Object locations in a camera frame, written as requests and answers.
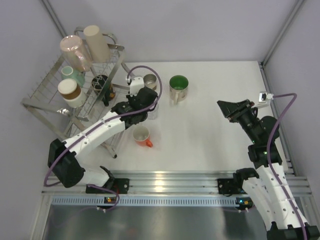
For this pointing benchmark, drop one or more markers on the floral mug green inside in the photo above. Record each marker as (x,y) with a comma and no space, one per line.
(178,88)

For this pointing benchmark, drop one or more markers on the aluminium mounting rail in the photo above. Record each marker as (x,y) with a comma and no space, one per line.
(177,183)

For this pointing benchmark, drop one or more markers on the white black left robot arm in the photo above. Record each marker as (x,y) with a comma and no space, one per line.
(67,158)

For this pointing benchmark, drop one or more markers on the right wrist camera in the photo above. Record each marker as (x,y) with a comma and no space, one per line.
(264,100)

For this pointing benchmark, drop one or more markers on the iridescent pink mug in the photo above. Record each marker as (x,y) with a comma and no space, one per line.
(75,52)

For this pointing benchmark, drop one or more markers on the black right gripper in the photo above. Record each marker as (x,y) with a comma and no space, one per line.
(228,108)

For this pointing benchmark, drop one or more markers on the tall beige cup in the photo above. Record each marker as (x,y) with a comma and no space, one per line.
(97,44)

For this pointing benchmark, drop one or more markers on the clear glass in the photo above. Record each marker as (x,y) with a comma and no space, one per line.
(153,112)

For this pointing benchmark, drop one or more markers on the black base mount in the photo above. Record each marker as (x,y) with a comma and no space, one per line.
(232,186)
(118,185)

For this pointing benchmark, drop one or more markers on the perforated cable duct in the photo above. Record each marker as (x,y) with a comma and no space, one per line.
(147,201)

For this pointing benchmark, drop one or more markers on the dark brown mug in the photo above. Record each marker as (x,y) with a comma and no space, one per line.
(98,84)

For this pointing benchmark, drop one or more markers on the teal green mug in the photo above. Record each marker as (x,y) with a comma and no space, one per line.
(68,72)

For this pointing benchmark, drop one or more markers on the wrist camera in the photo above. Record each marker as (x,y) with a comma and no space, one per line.
(264,100)
(135,84)

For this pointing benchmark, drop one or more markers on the orange mug white inside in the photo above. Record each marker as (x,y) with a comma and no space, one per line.
(141,136)

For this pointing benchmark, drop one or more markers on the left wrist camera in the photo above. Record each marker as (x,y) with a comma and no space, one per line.
(135,84)

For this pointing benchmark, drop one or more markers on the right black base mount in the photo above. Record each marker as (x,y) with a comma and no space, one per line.
(232,186)

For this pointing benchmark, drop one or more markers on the steel cup with cork base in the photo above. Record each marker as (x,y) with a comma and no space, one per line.
(72,93)

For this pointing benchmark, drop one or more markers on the steel cup with brown band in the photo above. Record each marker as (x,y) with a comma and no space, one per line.
(150,81)

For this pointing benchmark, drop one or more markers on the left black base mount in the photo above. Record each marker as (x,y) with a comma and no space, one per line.
(118,185)

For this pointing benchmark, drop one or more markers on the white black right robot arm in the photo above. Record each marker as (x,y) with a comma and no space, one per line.
(266,183)

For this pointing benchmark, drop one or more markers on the stainless steel dish rack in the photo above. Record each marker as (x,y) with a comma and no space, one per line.
(49,107)

